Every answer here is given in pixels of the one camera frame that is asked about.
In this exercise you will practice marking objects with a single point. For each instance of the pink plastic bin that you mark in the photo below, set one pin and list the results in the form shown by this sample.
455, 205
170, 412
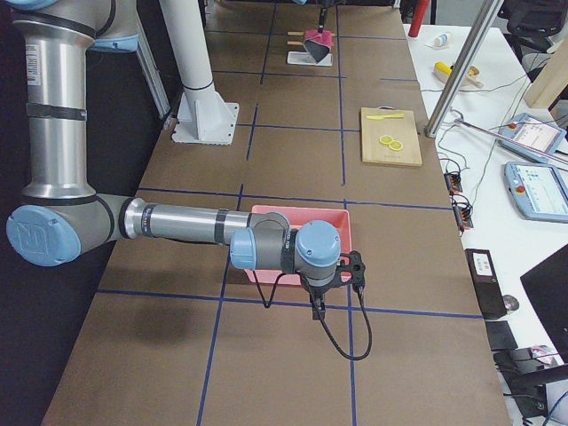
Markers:
298, 217

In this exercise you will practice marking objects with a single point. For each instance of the teach pendant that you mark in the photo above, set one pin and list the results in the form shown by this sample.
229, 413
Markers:
530, 135
537, 190

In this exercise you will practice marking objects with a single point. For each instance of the red cylinder bottle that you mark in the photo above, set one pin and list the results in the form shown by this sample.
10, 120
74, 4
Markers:
420, 9

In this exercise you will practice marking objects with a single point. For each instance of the teach pendant near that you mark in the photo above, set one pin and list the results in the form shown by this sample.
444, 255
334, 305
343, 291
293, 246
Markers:
537, 190

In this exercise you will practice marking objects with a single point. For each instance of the lemon slice upper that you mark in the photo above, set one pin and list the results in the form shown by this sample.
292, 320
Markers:
386, 139

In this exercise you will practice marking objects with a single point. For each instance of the white rectangular tray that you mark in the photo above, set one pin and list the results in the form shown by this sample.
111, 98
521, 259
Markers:
302, 58

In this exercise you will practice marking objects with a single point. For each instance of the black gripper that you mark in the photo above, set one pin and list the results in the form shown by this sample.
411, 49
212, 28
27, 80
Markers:
318, 291
322, 18

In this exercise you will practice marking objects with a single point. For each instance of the lemon slice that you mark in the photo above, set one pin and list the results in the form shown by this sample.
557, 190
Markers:
386, 139
396, 146

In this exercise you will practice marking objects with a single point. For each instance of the lemon slice lower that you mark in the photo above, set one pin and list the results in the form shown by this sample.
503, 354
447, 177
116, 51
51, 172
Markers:
396, 146

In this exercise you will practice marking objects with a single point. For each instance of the aluminium frame post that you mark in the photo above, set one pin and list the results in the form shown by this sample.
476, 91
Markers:
481, 25

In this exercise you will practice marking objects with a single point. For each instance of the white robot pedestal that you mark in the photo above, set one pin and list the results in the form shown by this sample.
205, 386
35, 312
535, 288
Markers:
203, 117

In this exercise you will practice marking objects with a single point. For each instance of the teach pendant far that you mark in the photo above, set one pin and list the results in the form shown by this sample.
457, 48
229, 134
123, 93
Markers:
530, 135

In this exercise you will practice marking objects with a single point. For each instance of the bamboo cutting board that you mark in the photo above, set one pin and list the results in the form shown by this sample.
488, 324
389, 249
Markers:
403, 130

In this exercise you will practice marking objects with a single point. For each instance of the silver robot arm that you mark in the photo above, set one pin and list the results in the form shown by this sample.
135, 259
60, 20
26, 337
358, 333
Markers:
62, 216

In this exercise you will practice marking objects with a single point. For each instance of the black box device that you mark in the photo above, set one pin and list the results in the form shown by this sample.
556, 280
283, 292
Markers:
485, 283

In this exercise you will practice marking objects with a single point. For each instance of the pink and grey cloth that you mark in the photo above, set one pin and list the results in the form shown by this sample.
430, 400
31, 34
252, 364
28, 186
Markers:
318, 44

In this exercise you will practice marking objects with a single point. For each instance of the white blue tube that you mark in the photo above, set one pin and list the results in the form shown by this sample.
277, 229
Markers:
441, 41

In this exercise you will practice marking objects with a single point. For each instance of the yellow plastic knife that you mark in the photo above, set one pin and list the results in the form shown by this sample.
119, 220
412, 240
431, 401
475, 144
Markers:
380, 117

